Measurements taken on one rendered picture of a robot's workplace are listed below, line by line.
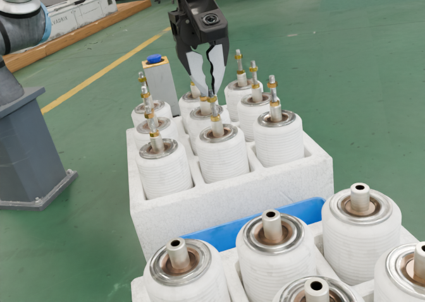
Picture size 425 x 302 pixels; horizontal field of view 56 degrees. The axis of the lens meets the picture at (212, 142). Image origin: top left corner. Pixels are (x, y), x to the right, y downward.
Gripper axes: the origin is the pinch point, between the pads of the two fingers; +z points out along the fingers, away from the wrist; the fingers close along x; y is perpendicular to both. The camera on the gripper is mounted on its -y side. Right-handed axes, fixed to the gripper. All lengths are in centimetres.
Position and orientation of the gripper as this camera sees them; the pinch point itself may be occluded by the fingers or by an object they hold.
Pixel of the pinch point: (210, 90)
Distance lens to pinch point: 72.4
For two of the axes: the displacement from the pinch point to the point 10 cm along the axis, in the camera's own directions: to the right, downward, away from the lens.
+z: 1.7, 8.7, 4.5
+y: -2.9, -3.9, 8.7
